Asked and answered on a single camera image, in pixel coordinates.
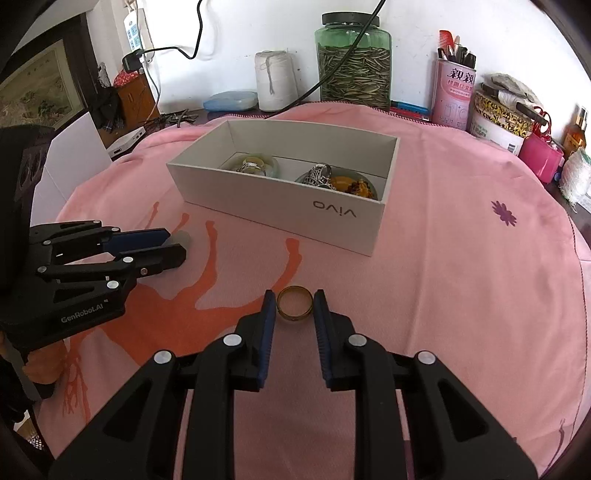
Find black hair clips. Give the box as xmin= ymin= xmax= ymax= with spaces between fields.
xmin=148 ymin=108 xmax=197 ymax=126

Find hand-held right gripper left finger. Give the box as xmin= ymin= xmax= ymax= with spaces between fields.
xmin=48 ymin=290 xmax=278 ymax=480

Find green glass jar of seeds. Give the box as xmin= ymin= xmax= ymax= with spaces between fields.
xmin=315 ymin=12 xmax=393 ymax=112

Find amber perfume bottle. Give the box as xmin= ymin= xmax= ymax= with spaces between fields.
xmin=564 ymin=105 xmax=588 ymax=153

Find dark cloth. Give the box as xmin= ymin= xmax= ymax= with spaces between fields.
xmin=90 ymin=62 xmax=125 ymax=134

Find white cardboard box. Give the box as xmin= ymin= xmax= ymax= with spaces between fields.
xmin=166 ymin=120 xmax=402 ymax=257

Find blue and red flat comb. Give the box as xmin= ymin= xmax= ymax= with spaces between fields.
xmin=390 ymin=100 xmax=431 ymax=121

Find pale green jade bangle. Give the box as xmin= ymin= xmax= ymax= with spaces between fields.
xmin=226 ymin=154 xmax=280 ymax=178
xmin=294 ymin=168 xmax=378 ymax=201

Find framed landscape picture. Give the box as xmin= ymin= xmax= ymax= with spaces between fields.
xmin=0 ymin=37 xmax=88 ymax=139

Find black cable across jar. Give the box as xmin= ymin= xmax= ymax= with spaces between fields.
xmin=265 ymin=0 xmax=386 ymax=116

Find wide gold ring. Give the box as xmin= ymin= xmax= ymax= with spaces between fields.
xmin=276 ymin=286 xmax=315 ymax=326

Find amber pendant with beads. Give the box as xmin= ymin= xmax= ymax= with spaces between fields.
xmin=335 ymin=175 xmax=375 ymax=199

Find white board panel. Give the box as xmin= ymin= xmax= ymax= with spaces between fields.
xmin=32 ymin=111 xmax=114 ymax=217

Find pink canister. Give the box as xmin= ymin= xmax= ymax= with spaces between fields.
xmin=435 ymin=58 xmax=476 ymax=134

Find pink plastic box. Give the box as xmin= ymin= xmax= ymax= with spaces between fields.
xmin=519 ymin=134 xmax=565 ymax=184

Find pink cloth with orange print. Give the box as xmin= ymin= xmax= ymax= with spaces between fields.
xmin=34 ymin=100 xmax=591 ymax=480

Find black power cable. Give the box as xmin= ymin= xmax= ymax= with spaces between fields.
xmin=139 ymin=0 xmax=206 ymax=63

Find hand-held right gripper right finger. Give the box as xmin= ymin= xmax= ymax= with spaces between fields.
xmin=313 ymin=290 xmax=539 ymax=480

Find brown wooden cabinet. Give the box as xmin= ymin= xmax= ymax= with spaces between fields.
xmin=115 ymin=74 xmax=160 ymax=134

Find large white thread spool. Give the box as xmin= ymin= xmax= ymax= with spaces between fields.
xmin=255 ymin=50 xmax=298 ymax=112

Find white power strip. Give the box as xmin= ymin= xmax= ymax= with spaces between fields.
xmin=124 ymin=0 xmax=147 ymax=54

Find black pens and combs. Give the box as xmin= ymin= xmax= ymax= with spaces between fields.
xmin=455 ymin=34 xmax=477 ymax=68

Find grey cloth bundle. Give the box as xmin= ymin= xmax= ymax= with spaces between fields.
xmin=480 ymin=73 xmax=541 ymax=109

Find floral round tin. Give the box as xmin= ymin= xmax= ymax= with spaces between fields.
xmin=468 ymin=90 xmax=536 ymax=155

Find person's left hand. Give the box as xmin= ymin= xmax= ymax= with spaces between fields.
xmin=23 ymin=342 xmax=66 ymax=385

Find black power plug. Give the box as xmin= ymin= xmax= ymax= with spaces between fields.
xmin=122 ymin=50 xmax=155 ymax=72

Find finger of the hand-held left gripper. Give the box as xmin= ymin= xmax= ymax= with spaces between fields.
xmin=37 ymin=244 xmax=188 ymax=301
xmin=30 ymin=220 xmax=172 ymax=261

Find small white device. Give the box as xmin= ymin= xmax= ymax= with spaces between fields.
xmin=106 ymin=127 xmax=148 ymax=160

